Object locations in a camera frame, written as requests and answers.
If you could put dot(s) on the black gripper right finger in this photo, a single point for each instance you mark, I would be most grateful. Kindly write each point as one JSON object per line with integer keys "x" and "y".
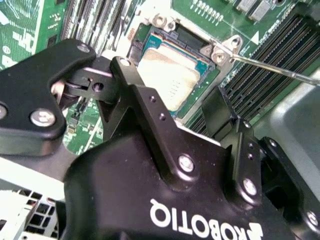
{"x": 246, "y": 160}

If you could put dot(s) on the silver CPU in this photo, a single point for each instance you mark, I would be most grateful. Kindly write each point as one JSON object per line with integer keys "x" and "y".
{"x": 170, "y": 75}

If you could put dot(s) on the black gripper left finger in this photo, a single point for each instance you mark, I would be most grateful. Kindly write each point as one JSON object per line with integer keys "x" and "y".
{"x": 25, "y": 87}

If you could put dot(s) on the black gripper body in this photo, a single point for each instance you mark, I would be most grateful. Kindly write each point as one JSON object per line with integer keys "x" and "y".
{"x": 125, "y": 187}

